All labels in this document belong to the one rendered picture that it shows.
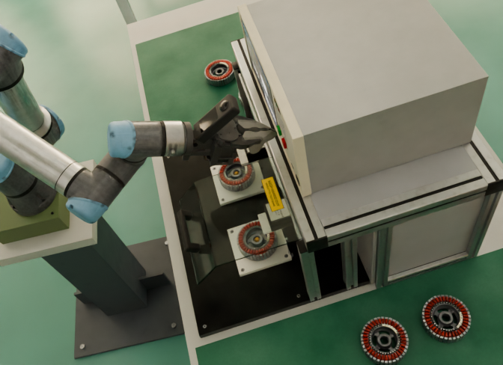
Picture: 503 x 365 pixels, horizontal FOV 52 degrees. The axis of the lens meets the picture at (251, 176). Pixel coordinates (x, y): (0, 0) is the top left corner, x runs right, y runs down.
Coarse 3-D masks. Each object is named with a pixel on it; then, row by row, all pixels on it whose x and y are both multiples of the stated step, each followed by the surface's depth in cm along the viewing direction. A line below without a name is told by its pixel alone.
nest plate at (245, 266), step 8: (280, 248) 144; (272, 256) 144; (280, 256) 143; (288, 256) 143; (240, 264) 144; (248, 264) 143; (256, 264) 143; (264, 264) 143; (272, 264) 142; (240, 272) 142; (248, 272) 142
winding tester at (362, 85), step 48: (288, 0) 121; (336, 0) 118; (384, 0) 115; (288, 48) 112; (336, 48) 109; (384, 48) 107; (432, 48) 104; (288, 96) 103; (336, 96) 101; (384, 96) 99; (432, 96) 98; (480, 96) 102; (288, 144) 109; (336, 144) 102; (384, 144) 106; (432, 144) 111
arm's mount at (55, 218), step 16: (0, 192) 168; (0, 208) 165; (48, 208) 162; (64, 208) 165; (0, 224) 162; (16, 224) 160; (32, 224) 160; (48, 224) 162; (64, 224) 163; (0, 240) 164; (16, 240) 165
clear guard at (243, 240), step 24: (240, 168) 127; (264, 168) 126; (192, 192) 127; (216, 192) 124; (240, 192) 123; (264, 192) 122; (216, 216) 120; (240, 216) 119; (264, 216) 118; (288, 216) 117; (192, 240) 123; (216, 240) 117; (240, 240) 116; (264, 240) 115; (288, 240) 114; (216, 264) 113
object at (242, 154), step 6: (240, 150) 154; (246, 150) 148; (264, 150) 149; (240, 156) 153; (246, 156) 151; (252, 156) 149; (258, 156) 150; (264, 156) 150; (240, 162) 152; (246, 162) 151; (252, 162) 152
